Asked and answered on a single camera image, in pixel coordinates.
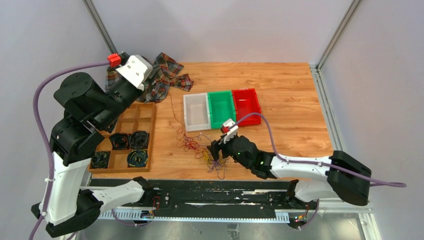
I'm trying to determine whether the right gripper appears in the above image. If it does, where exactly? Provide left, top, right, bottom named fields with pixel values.
left=207, top=131, right=252, bottom=170

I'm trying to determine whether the dark purple thin cable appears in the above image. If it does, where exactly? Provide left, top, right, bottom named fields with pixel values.
left=198, top=132, right=230, bottom=181

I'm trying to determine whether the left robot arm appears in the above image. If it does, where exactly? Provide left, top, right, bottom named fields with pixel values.
left=31, top=72, right=154, bottom=238

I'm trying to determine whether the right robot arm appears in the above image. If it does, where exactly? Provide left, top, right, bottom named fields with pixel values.
left=207, top=135, right=372, bottom=209

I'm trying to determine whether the white plastic bin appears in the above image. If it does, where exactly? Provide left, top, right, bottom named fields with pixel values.
left=183, top=93, right=212, bottom=132

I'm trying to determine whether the green plastic bin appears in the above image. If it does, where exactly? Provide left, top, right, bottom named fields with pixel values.
left=207, top=90, right=236, bottom=129

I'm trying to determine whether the plaid cloth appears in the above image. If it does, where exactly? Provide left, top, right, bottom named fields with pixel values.
left=105, top=52, right=194, bottom=103

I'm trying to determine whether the wooden compartment tray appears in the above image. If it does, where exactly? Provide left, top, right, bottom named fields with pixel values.
left=88, top=102, right=157, bottom=174

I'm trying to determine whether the red plastic bin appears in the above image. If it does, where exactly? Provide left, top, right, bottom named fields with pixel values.
left=231, top=88, right=262, bottom=127

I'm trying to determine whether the yellow thin cable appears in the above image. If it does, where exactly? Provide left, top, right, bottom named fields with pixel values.
left=202, top=150, right=220, bottom=168

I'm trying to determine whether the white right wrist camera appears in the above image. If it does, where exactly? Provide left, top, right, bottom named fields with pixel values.
left=220, top=118, right=239, bottom=144

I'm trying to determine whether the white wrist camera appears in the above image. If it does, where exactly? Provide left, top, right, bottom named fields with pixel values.
left=220, top=118, right=239, bottom=144
left=116, top=55, right=153, bottom=91

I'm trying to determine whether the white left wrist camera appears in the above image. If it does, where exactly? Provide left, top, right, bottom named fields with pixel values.
left=116, top=55, right=153, bottom=91

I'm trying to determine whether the coiled cable bundle middle left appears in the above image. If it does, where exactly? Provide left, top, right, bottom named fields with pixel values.
left=109, top=132, right=131, bottom=151

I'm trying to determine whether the coiled cable bundle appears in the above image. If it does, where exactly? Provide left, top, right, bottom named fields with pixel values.
left=109, top=132, right=131, bottom=151
left=90, top=150, right=112, bottom=169
left=129, top=130, right=150, bottom=150
left=127, top=149, right=149, bottom=168

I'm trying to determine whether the coiled cable bundle middle right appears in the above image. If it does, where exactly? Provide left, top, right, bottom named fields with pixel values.
left=129, top=130, right=150, bottom=150

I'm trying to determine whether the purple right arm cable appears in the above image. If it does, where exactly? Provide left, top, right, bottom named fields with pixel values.
left=221, top=112, right=407, bottom=189

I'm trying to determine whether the coiled cable bundle front right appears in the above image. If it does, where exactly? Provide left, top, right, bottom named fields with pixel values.
left=127, top=149, right=149, bottom=168

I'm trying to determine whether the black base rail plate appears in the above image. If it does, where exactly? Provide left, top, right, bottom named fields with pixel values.
left=117, top=179, right=319, bottom=221

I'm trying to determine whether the coiled cable bundle front left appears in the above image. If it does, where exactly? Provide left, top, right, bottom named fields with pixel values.
left=90, top=150, right=112, bottom=169

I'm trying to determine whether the left aluminium frame post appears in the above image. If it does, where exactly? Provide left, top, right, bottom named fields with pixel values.
left=82, top=0, right=118, bottom=54

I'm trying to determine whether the aluminium frame post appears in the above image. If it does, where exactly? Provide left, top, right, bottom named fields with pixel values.
left=316, top=0, right=363, bottom=71
left=82, top=0, right=118, bottom=54

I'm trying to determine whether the right aluminium table rail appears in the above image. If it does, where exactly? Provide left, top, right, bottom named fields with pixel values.
left=309, top=64, right=346, bottom=151

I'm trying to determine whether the right aluminium frame post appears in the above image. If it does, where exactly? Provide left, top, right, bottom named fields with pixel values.
left=316, top=0, right=363, bottom=71

